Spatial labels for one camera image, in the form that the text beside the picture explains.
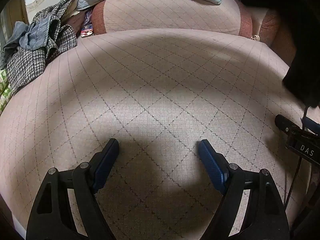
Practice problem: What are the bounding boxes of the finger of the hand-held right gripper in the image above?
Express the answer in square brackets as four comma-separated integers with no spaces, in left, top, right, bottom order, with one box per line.
[302,117,320,132]
[275,114,302,137]

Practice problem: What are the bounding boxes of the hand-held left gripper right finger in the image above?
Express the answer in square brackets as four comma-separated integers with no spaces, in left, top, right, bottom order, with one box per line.
[198,139,290,240]

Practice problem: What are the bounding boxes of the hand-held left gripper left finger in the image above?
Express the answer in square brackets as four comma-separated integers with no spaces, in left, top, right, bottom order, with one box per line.
[26,138,120,240]

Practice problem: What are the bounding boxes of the black pants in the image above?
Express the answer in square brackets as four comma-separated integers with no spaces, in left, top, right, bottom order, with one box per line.
[235,0,320,110]

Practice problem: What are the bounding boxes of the pink quilted bed cover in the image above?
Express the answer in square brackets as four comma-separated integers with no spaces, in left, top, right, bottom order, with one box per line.
[0,28,313,240]

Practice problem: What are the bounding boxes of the green patterned cloth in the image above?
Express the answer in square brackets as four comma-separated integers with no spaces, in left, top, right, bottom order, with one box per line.
[0,69,13,117]

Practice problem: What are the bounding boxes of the houndstooth garment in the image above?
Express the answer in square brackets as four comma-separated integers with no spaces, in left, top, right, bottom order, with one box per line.
[6,0,81,95]

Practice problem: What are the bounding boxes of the colourful packet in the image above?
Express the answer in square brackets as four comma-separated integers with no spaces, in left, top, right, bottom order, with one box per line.
[80,8,94,38]

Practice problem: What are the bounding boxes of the grey-blue cloth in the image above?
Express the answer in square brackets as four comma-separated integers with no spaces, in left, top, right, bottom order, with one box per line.
[0,15,62,67]

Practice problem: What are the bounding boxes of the pink pillow with brown border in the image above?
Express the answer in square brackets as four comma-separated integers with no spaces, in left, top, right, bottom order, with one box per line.
[92,0,253,40]

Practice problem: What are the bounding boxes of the wooden cabinet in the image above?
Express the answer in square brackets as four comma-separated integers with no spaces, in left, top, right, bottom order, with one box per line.
[0,2,27,49]

